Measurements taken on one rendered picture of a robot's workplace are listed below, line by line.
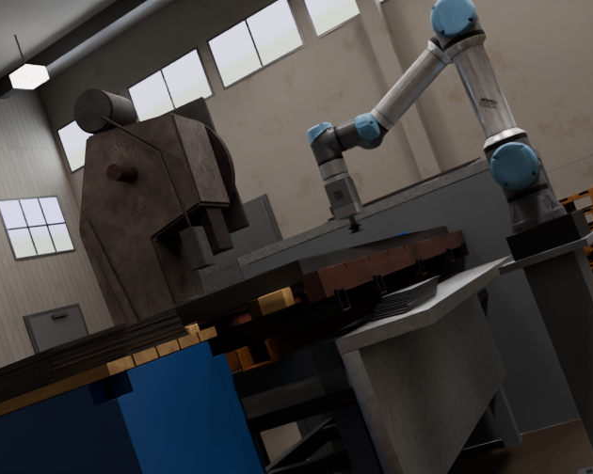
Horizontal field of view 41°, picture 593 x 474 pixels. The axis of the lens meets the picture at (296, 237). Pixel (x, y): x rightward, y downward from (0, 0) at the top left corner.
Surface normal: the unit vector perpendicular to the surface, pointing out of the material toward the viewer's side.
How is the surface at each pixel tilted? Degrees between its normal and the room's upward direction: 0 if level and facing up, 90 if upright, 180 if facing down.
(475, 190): 90
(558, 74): 90
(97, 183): 90
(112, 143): 90
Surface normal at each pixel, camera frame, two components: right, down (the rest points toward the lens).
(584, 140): -0.47, 0.10
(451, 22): -0.36, -0.10
